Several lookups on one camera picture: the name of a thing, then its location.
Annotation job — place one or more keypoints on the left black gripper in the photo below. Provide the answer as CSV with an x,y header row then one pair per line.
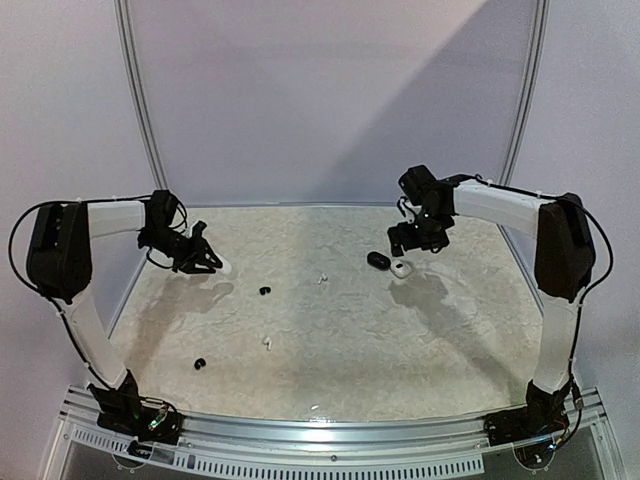
x,y
191,268

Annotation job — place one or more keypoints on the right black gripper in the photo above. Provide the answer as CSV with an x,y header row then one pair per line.
x,y
417,238

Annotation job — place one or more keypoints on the white oval charging case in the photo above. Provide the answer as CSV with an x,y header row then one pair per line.
x,y
225,267

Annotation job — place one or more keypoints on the small white charging case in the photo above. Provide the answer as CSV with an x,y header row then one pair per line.
x,y
400,269

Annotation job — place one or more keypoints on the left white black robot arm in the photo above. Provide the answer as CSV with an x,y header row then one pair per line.
x,y
59,262

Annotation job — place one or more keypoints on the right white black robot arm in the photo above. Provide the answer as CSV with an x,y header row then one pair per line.
x,y
564,249

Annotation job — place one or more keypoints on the black charging case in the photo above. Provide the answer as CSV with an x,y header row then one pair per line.
x,y
378,260

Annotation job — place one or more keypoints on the black earbud lower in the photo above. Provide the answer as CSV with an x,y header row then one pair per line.
x,y
200,364

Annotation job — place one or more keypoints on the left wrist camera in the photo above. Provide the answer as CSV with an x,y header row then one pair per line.
x,y
195,231

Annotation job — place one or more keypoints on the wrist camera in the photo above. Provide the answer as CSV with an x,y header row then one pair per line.
x,y
195,231
406,209

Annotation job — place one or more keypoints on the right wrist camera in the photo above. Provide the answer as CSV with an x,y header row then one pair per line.
x,y
406,209

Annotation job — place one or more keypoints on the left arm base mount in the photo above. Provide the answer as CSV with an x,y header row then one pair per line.
x,y
124,411

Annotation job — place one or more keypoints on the left aluminium frame post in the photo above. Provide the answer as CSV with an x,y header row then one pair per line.
x,y
132,66

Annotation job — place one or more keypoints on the aluminium frame post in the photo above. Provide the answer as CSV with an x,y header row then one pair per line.
x,y
527,90
132,66

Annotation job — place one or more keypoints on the aluminium front rail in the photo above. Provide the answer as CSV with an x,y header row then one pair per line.
x,y
218,447

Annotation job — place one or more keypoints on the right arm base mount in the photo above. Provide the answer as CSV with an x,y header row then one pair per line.
x,y
538,418

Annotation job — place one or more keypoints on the right aluminium frame post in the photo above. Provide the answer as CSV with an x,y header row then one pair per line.
x,y
527,90

